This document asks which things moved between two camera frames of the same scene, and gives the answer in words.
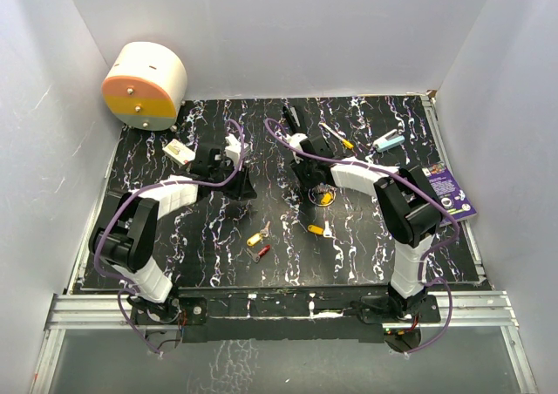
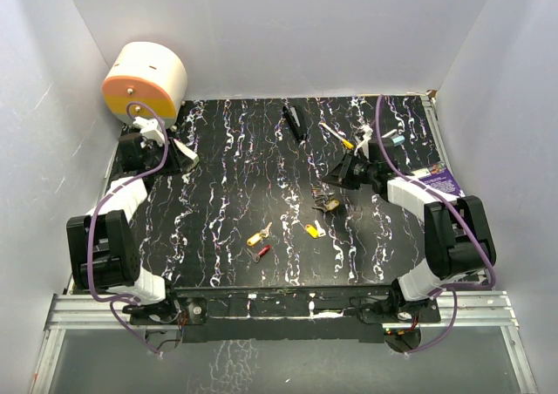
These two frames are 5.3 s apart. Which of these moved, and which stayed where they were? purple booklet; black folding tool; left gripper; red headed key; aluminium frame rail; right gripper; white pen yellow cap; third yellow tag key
Moved: left gripper; right gripper
Stayed: aluminium frame rail; white pen yellow cap; third yellow tag key; red headed key; purple booklet; black folding tool
